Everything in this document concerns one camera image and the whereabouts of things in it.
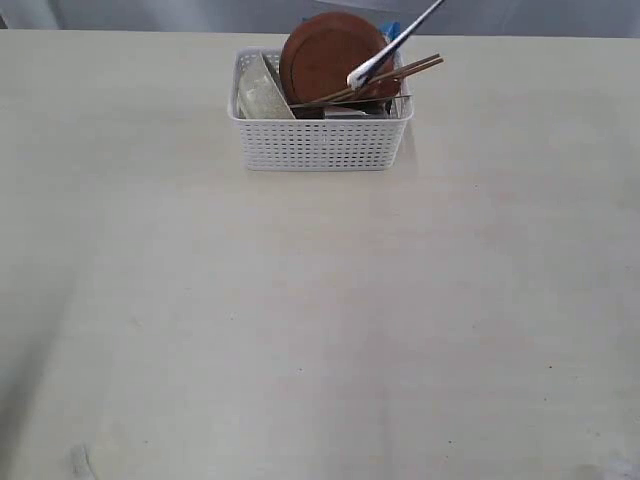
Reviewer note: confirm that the silver fork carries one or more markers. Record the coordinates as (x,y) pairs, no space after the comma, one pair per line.
(364,73)

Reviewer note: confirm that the upper brown wooden chopstick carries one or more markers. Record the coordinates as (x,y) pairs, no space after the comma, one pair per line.
(398,73)

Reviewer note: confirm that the lower brown wooden chopstick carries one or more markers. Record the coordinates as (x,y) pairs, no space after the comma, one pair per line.
(370,86)

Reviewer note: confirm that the blue packet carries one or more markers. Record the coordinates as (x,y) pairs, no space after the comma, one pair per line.
(390,31)

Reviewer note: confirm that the brown round wooden plate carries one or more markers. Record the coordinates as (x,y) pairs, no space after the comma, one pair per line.
(320,53)

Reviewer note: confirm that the grey speckled ceramic dish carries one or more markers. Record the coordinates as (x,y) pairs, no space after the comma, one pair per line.
(259,95)

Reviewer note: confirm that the white perforated plastic basket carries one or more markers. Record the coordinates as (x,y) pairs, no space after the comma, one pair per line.
(316,145)

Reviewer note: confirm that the silver table knife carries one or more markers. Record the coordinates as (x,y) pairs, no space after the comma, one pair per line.
(319,104)

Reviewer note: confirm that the brown wooden chopstick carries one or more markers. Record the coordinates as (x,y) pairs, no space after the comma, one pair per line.
(370,86)
(398,73)

